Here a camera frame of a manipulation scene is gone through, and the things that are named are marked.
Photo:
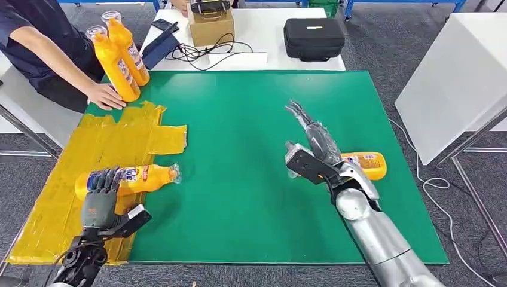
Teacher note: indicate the yellow plastic sheet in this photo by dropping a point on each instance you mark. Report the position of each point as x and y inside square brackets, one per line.
[59, 214]

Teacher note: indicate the black phone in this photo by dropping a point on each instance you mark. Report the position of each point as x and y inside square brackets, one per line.
[163, 24]

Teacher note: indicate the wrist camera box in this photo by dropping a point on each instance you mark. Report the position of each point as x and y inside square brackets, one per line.
[134, 218]
[309, 166]

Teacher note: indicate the cardboard box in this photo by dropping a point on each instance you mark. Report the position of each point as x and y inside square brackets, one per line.
[212, 31]

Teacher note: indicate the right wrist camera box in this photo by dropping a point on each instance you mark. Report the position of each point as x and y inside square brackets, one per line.
[309, 166]

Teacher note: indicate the long blue metal rack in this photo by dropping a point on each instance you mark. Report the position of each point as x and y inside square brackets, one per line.
[396, 2]

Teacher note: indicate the white side table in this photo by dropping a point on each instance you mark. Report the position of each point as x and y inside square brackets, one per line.
[455, 79]

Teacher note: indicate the short blue metal rack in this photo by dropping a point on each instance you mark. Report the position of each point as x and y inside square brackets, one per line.
[119, 2]

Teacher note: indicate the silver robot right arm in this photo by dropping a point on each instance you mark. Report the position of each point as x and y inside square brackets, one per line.
[376, 233]

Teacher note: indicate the metal table legs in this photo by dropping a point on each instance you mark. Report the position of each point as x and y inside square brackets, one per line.
[475, 198]

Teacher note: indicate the green crate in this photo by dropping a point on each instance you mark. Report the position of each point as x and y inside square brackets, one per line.
[323, 6]

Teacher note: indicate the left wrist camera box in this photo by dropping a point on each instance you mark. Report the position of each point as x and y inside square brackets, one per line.
[134, 218]

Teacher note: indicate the person's hand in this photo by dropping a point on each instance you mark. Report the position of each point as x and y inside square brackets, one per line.
[103, 97]

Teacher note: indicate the orange drink bottle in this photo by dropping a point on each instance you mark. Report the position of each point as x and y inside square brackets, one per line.
[154, 178]
[115, 71]
[370, 168]
[132, 55]

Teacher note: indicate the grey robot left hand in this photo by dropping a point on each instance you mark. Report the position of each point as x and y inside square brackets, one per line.
[99, 206]

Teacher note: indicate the black carrying case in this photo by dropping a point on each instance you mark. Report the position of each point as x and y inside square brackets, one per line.
[313, 39]

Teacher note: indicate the seated person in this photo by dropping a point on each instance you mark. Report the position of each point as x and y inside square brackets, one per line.
[39, 23]

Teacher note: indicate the black handheld controller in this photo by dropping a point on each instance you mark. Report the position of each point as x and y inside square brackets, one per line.
[210, 7]

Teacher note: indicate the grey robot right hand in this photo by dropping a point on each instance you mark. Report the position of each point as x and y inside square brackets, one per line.
[321, 140]

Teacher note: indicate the dark blue tablet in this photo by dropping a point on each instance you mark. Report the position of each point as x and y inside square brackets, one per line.
[160, 49]

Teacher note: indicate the white bench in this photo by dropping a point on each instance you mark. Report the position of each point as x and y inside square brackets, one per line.
[39, 122]

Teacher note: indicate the green table mat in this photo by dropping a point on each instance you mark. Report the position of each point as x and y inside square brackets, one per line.
[237, 138]

